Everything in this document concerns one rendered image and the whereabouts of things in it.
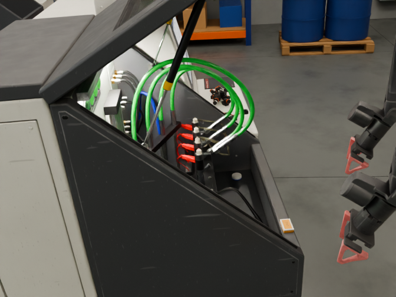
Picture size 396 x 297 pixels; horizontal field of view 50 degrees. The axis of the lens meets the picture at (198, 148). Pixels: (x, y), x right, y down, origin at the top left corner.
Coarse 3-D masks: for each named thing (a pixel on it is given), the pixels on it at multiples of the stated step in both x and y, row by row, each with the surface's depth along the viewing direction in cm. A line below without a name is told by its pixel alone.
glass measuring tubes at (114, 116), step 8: (112, 96) 136; (120, 96) 139; (104, 104) 130; (112, 104) 130; (120, 104) 142; (104, 112) 130; (112, 112) 130; (120, 112) 143; (112, 120) 133; (120, 120) 140; (120, 128) 138
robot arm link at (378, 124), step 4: (376, 116) 134; (372, 120) 136; (376, 120) 134; (380, 120) 133; (368, 124) 135; (372, 124) 135; (376, 124) 134; (380, 124) 133; (384, 124) 133; (388, 124) 133; (368, 128) 136; (372, 128) 135; (376, 128) 134; (380, 128) 133; (384, 128) 133; (388, 128) 133; (372, 132) 135; (376, 132) 134; (380, 132) 134; (384, 132) 134; (376, 136) 135; (380, 136) 135
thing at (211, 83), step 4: (204, 80) 232; (208, 80) 232; (212, 80) 231; (216, 80) 231; (228, 80) 230; (232, 80) 229; (204, 84) 227; (208, 84) 226; (212, 84) 226; (216, 84) 225; (220, 84) 225; (232, 84) 224; (204, 88) 221; (208, 88) 221; (212, 88) 221
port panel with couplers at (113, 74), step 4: (108, 64) 143; (112, 64) 149; (108, 68) 142; (112, 68) 148; (108, 72) 141; (112, 72) 147; (116, 72) 152; (120, 72) 152; (108, 76) 142; (112, 76) 147; (116, 76) 149; (120, 76) 149; (112, 80) 144; (116, 80) 145; (112, 84) 146; (116, 84) 155; (112, 88) 145; (116, 88) 154; (124, 96) 158; (124, 100) 158; (124, 104) 154; (124, 108) 150; (124, 120) 162; (128, 120) 163; (124, 124) 162; (128, 128) 159
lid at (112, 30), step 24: (120, 0) 137; (144, 0) 113; (168, 0) 79; (192, 0) 80; (96, 24) 122; (120, 24) 92; (144, 24) 81; (72, 48) 110; (96, 48) 83; (120, 48) 83; (72, 72) 85; (48, 96) 87
